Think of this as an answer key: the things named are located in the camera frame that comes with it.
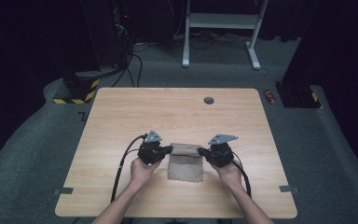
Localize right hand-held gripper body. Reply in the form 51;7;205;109
206;133;240;169

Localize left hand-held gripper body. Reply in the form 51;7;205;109
137;129;164;166

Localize beige cloth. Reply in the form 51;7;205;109
167;142;205;183

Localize person's left hand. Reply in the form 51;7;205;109
129;156;163;190

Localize person's right hand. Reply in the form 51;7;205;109
210;159;245;191

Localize red can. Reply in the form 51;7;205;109
263;89;277;106

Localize black floor tape mark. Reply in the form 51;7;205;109
76;111;90;123

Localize grey tape strip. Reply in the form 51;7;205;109
278;185;300;194
53;187;75;197

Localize black yellow striped base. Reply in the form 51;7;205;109
52;72;102;105

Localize black base with yellow corner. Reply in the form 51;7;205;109
274;81;323;109

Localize dark equipment cabinet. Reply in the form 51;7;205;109
79;0;133;73

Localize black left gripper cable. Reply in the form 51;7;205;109
109;133;147;203

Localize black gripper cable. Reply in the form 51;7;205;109
230;151;254;199
109;133;147;203

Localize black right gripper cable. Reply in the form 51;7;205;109
230;151;254;199

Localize black floor cables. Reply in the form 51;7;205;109
111;41;152;89

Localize white metal stand frame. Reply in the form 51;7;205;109
181;0;270;71

